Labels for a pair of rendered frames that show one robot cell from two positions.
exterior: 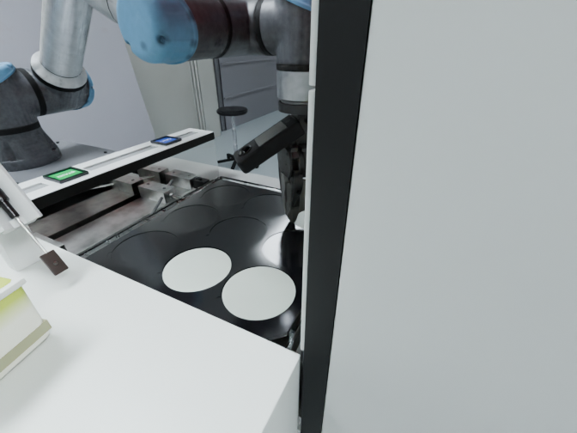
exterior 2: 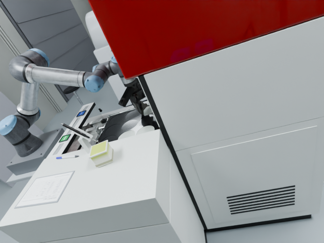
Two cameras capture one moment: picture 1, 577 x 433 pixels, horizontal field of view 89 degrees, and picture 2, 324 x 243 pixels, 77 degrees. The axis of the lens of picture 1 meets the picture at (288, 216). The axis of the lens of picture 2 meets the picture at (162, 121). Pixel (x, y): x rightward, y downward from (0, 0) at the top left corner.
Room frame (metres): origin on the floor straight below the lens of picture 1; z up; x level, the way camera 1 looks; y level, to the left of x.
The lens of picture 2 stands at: (-0.59, 0.12, 1.46)
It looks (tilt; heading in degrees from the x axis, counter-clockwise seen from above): 32 degrees down; 348
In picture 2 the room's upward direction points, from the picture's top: 23 degrees counter-clockwise
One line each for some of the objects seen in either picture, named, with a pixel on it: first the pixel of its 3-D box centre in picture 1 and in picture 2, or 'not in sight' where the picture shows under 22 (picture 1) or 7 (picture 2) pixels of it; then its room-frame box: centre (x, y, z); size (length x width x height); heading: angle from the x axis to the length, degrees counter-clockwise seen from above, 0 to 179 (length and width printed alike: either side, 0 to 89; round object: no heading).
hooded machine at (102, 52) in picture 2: not in sight; (125, 56); (2.82, -0.45, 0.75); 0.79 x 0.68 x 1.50; 154
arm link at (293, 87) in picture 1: (301, 86); (128, 78); (0.48, -0.02, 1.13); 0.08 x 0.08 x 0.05
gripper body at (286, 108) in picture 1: (305, 140); (135, 90); (0.48, -0.03, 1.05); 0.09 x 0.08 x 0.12; 108
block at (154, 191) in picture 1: (157, 191); (92, 130); (0.61, 0.30, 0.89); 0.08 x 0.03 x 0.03; 64
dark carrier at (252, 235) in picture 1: (239, 232); (129, 125); (0.44, 0.09, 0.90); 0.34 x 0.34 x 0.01; 64
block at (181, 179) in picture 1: (182, 179); (96, 123); (0.68, 0.26, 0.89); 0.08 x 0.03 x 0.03; 64
